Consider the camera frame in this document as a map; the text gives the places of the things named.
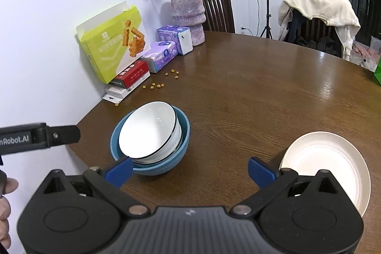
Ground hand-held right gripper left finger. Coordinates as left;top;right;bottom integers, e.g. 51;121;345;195
38;156;150;219

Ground yellow-green snack box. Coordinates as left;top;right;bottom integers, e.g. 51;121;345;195
75;2;146;84

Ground black clothes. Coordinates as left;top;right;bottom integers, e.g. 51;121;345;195
298;36;341;57

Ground scattered yellow snack bits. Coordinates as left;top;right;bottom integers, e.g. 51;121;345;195
115;70;180;108

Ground navy garment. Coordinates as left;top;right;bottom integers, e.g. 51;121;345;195
287;8;304;43

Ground white box with red mark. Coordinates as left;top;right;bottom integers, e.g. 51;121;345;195
104;80;140;100

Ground green paper bag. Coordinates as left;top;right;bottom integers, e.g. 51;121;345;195
373;56;381;82

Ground purple and white box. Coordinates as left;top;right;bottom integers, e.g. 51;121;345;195
156;25;193;56

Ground person's left hand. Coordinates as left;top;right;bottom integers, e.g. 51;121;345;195
0;178;19;249

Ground pink textured vase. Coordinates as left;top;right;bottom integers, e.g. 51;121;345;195
170;0;206;46

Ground cream jacket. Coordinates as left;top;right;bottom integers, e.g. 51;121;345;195
278;0;361;62

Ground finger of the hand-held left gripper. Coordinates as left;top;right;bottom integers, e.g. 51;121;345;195
45;124;81;148

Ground pink cloth pile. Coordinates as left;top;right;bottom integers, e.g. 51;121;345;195
351;44;377;64

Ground white box with black mark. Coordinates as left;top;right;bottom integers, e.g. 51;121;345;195
102;92;124;103

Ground purple tissue pack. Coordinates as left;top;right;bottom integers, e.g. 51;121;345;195
140;40;178;74

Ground blue bowl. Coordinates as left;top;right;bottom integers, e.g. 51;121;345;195
110;105;190;176

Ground cream plate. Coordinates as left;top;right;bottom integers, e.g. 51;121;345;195
279;131;371;218

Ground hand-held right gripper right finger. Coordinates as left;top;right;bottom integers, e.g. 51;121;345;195
231;156;343;219

